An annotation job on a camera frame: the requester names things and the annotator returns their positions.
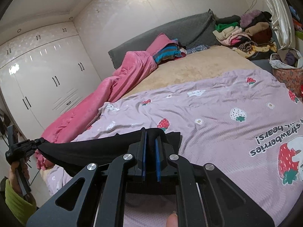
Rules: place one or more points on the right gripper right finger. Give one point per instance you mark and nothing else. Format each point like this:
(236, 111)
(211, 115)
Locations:
(163, 149)

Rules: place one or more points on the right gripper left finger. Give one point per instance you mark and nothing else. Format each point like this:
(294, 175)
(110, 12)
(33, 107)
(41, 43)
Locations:
(138, 150)

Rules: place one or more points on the black printed small garment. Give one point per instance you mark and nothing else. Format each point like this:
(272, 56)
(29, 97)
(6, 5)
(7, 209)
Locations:
(70, 158)

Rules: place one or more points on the green sleeve left forearm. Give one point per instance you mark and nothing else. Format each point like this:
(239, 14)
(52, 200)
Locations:
(20, 208)

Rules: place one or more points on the pile of folded clothes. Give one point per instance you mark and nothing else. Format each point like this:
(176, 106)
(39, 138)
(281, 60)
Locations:
(250, 35)

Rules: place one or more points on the floral basket with clothes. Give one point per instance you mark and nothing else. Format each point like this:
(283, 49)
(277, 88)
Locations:
(287, 68)

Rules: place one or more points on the left hand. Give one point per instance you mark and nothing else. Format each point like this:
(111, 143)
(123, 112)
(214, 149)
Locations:
(16, 170)

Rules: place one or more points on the right hand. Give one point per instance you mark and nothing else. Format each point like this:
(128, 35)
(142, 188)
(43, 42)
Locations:
(172, 220)

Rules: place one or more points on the pink velvet quilt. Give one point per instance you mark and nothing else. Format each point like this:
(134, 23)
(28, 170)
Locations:
(136, 66)

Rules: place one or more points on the white wardrobe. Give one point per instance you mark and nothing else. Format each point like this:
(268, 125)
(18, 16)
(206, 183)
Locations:
(45, 73)

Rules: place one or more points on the lilac strawberry print blanket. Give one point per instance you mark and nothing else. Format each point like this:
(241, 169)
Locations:
(245, 122)

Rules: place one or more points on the striped teal folded cloth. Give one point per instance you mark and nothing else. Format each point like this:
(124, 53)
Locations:
(170, 52)

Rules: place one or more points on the beige fleece bed sheet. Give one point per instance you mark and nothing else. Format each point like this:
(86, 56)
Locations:
(205, 64)

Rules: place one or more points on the cream satin curtain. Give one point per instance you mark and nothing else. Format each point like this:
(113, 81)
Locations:
(282, 23)

